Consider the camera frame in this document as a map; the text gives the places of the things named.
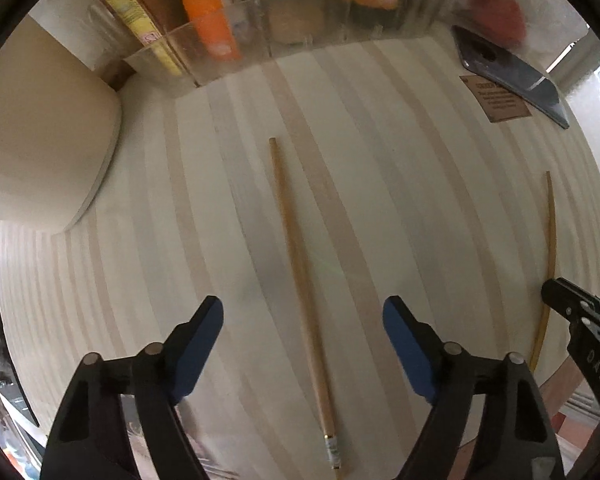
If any cream round utensil holder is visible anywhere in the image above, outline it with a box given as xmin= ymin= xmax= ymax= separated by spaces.
xmin=0 ymin=18 xmax=122 ymax=234

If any clear condiment organizer tray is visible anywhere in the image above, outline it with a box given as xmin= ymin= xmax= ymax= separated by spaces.
xmin=125 ymin=0 xmax=444 ymax=96

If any dark smartphone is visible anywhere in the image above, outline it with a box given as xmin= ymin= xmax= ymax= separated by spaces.
xmin=451 ymin=25 xmax=570 ymax=129

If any plastic bag with red item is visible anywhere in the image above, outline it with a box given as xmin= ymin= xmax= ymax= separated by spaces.
xmin=441 ymin=0 xmax=588 ymax=63

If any wooden chopstick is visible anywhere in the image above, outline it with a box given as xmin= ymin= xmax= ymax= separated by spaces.
xmin=529 ymin=170 xmax=557 ymax=373
xmin=268 ymin=138 xmax=342 ymax=479

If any yellow seasoning box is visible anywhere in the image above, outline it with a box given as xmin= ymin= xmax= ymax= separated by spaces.
xmin=102 ymin=0 xmax=183 ymax=76

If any brown mat label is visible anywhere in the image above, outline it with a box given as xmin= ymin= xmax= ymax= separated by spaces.
xmin=460 ymin=75 xmax=531 ymax=124

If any striped cat kitchen mat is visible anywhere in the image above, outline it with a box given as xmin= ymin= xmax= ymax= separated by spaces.
xmin=0 ymin=32 xmax=600 ymax=479

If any orange seasoning packet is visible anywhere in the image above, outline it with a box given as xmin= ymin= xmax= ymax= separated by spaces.
xmin=182 ymin=0 xmax=240 ymax=61

